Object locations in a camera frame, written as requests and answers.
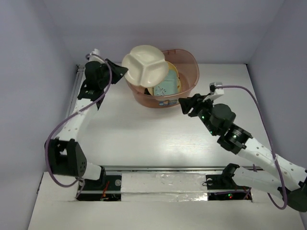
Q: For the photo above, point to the orange round bear plate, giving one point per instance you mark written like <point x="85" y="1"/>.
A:
<point x="172" y="67"/>

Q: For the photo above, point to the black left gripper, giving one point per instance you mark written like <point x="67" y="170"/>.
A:
<point x="118" y="72"/>

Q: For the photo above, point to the blue yellow bin label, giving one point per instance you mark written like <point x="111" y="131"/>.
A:
<point x="168" y="103"/>

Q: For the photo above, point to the pink translucent plastic bin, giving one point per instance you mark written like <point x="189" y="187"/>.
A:
<point x="188" y="73"/>

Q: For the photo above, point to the aluminium frame rail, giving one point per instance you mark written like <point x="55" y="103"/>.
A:
<point x="74" y="91"/>

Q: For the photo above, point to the beige bird-painted plate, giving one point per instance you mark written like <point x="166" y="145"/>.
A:
<point x="151" y="90"/>

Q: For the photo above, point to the light teal divided tray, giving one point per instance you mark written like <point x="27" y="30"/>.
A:
<point x="168" y="86"/>

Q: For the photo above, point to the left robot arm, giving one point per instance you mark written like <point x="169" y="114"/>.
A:
<point x="63" y="153"/>

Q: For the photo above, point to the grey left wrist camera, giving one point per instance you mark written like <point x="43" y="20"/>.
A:
<point x="93" y="55"/>

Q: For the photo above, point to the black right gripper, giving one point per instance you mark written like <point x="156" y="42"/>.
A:
<point x="187" y="103"/>

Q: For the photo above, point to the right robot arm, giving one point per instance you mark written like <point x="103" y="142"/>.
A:
<point x="278" y="176"/>

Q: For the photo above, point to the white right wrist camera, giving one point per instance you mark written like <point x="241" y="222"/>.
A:
<point x="216" y="90"/>

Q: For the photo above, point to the cream three-section plate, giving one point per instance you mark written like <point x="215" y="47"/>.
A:
<point x="146" y="66"/>

